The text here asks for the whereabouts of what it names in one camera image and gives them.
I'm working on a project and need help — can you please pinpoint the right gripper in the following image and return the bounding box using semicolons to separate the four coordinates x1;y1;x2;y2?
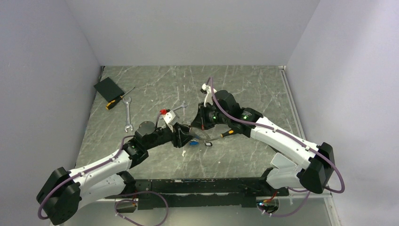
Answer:
191;101;230;130

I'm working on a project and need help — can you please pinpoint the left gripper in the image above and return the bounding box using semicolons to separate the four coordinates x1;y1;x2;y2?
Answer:
145;121;195;150

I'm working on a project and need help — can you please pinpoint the metal key organizer plate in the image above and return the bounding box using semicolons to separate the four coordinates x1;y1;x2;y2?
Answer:
189;128;211;141

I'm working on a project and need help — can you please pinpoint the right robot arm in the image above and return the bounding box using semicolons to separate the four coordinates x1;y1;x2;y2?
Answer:
191;86;335;195

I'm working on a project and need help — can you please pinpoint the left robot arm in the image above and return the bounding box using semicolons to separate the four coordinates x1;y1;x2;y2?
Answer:
36;121;194;225

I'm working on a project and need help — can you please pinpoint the silver wrench near plate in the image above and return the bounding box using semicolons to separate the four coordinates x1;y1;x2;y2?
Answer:
159;101;188;119

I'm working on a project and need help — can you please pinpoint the right orange black screwdriver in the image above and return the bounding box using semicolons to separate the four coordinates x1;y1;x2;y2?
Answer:
209;129;235;141

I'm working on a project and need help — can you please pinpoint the orange black screwdriver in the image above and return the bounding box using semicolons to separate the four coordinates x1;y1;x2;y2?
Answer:
106;87;135;110
209;129;235;141

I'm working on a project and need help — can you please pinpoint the silver wrench left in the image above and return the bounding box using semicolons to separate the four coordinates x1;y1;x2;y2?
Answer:
122;97;134;133

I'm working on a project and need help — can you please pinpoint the left orange black screwdriver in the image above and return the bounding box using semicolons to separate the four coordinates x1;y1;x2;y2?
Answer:
106;87;135;110

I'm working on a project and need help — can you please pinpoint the left black box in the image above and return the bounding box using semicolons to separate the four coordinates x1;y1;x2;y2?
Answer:
94;77;125;103

